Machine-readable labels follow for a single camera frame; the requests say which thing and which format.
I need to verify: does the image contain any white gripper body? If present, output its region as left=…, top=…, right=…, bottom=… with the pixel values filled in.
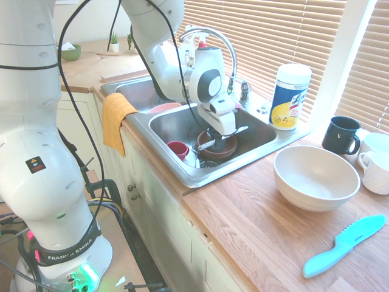
left=196, top=105, right=237, bottom=136

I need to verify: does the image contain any white-handled butter knife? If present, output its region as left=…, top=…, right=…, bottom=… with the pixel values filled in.
left=196, top=125, right=250, bottom=151

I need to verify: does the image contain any metal sink drain strainer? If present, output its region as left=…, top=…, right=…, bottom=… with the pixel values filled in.
left=199, top=159, right=220, bottom=170

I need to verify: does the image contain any stainless steel double sink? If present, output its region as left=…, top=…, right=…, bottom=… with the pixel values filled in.
left=100, top=69, right=312, bottom=189

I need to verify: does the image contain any white sink sprayer cap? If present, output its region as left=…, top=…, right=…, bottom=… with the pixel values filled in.
left=256, top=99, right=272, bottom=116

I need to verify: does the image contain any teal plastic knife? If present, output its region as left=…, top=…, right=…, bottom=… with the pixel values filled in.
left=302, top=214, right=387, bottom=279

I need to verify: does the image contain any brown bowl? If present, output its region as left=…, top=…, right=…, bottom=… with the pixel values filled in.
left=196, top=130, right=238, bottom=159

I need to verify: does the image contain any red cup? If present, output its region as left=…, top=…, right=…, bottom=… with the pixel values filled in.
left=166, top=141, right=190, bottom=162

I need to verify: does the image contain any chrome faucet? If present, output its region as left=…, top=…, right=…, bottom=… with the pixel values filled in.
left=178, top=26, right=253, bottom=108

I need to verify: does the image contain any pink bowl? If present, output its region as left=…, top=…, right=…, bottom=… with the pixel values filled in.
left=147, top=102, right=183, bottom=115

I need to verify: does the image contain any Lysol wipes canister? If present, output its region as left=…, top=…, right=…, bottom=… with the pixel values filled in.
left=268, top=63, right=313, bottom=132

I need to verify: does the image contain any clear spray bottle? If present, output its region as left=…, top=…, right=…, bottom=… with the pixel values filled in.
left=179, top=32, right=197, bottom=66

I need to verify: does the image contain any cream kitchen cabinet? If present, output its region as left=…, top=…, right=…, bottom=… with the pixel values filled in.
left=57, top=88, right=255, bottom=292

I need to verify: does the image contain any orange dish cloth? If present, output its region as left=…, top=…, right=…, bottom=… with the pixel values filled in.
left=101, top=92, right=139, bottom=158

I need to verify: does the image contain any large beige bowl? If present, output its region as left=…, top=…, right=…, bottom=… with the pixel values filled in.
left=272, top=145, right=362, bottom=213

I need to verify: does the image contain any wide wooden window blind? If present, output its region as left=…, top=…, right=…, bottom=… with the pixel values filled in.
left=182, top=0, right=348, bottom=123

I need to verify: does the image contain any black mug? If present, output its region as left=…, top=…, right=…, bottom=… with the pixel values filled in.
left=321, top=116, right=362, bottom=156

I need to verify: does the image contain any small upright plant white pot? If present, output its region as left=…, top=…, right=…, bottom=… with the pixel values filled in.
left=108, top=31, right=122, bottom=53

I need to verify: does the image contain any white mug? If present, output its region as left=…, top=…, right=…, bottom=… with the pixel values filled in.
left=357, top=150, right=389, bottom=195
left=360, top=132, right=389, bottom=155

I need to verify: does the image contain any green bowl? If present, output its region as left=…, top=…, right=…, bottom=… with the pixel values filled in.
left=60, top=44, right=82, bottom=61

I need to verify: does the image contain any narrow wooden window blind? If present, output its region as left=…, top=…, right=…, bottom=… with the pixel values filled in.
left=333, top=0, right=389, bottom=135

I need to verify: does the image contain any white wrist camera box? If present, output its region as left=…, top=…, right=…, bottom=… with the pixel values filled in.
left=208, top=97, right=238, bottom=116

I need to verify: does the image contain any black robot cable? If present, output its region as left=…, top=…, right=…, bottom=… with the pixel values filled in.
left=0, top=0, right=106, bottom=292

